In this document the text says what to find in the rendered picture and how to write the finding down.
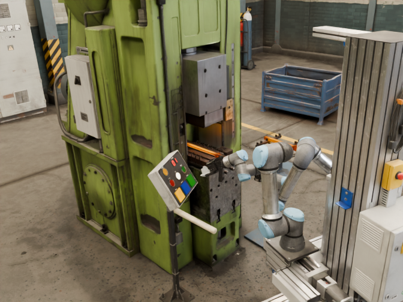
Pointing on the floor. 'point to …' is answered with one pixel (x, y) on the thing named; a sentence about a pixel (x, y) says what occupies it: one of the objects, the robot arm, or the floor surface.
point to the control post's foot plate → (184, 295)
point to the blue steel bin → (301, 90)
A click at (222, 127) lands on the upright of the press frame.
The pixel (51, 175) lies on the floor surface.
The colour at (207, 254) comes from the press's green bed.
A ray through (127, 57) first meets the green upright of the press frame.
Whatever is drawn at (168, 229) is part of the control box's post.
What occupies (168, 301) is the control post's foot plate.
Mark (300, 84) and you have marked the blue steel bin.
